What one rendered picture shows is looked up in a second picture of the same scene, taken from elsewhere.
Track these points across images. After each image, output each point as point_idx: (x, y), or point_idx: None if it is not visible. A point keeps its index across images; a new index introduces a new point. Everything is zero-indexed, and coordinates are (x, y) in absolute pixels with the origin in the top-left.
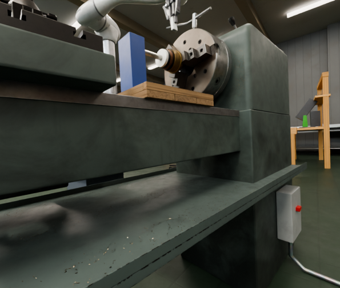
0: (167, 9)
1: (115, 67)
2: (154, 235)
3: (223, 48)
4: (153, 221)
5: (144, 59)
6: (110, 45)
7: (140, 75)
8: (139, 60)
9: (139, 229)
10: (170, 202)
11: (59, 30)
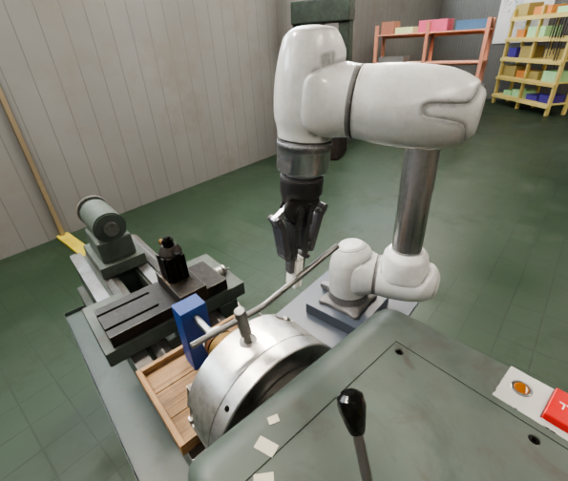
0: (315, 216)
1: (421, 200)
2: (145, 440)
3: (200, 428)
4: (165, 438)
5: (184, 335)
6: (411, 156)
7: (185, 345)
8: (181, 333)
9: (157, 429)
10: None
11: (103, 328)
